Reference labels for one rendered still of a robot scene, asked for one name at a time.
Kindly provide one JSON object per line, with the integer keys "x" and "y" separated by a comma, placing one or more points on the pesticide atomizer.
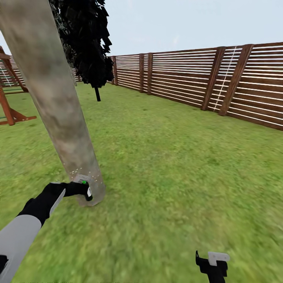
{"x": 88, "y": 196}

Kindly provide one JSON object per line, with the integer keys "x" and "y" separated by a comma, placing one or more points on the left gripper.
{"x": 80, "y": 188}

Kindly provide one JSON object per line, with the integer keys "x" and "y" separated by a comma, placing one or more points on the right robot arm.
{"x": 215, "y": 266}

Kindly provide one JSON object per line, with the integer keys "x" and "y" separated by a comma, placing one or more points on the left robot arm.
{"x": 17, "y": 236}

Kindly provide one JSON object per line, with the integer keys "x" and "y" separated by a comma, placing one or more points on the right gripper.
{"x": 205, "y": 267}

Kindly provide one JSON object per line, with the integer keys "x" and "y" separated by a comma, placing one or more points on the tree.
{"x": 86, "y": 26}
{"x": 30, "y": 31}
{"x": 63, "y": 25}

